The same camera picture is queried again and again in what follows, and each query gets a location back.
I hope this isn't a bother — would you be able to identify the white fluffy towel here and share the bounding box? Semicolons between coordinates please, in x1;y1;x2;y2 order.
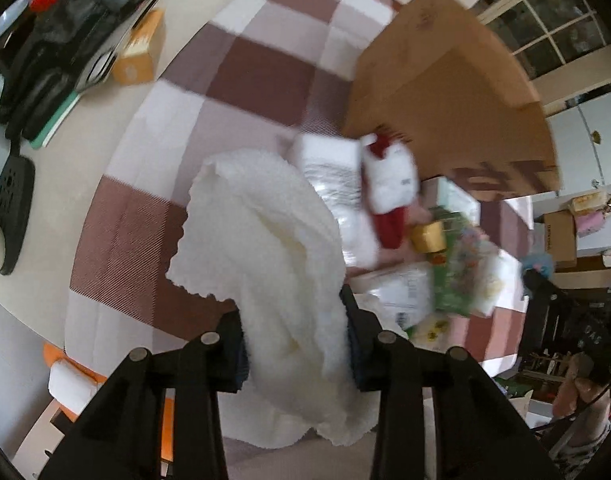
168;150;379;448

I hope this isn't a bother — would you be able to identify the green colourful game box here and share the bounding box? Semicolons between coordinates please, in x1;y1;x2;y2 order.
429;208;495;318

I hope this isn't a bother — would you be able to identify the small gold box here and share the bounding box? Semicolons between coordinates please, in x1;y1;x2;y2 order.
409;220;447;254

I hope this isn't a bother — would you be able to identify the large cardboard box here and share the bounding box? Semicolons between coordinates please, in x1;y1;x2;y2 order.
342;0;560;202

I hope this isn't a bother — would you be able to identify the white green medicine box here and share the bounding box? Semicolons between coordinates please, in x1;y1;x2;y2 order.
420;177;481;226

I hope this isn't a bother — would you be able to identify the small orange cardboard box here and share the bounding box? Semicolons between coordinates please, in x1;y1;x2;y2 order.
112;9;166;86

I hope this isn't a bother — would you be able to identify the black leather glove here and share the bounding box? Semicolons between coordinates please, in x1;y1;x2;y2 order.
0;0;145;141

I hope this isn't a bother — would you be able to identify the orange white chair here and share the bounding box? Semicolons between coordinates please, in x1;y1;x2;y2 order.
12;341;176;480

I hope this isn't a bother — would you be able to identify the black slotted spatula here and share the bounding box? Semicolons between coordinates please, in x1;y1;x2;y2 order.
0;140;36;275

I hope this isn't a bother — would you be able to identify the white clear packaged box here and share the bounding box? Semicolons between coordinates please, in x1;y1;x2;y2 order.
349;262;433;330

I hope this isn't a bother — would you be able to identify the brown white checkered tablecloth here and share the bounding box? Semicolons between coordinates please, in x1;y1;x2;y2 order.
64;0;537;480

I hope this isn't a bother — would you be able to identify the white red plush toy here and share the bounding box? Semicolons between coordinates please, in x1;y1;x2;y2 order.
360;132;419;249

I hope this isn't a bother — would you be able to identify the white refrigerator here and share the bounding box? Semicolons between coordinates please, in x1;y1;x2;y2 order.
547;92;611;195

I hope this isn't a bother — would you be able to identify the white plastic refill bag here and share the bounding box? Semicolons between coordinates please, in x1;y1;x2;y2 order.
288;133;379;270

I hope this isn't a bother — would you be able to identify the teal edged notebook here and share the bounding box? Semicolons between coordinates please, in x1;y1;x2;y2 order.
29;91;80;150

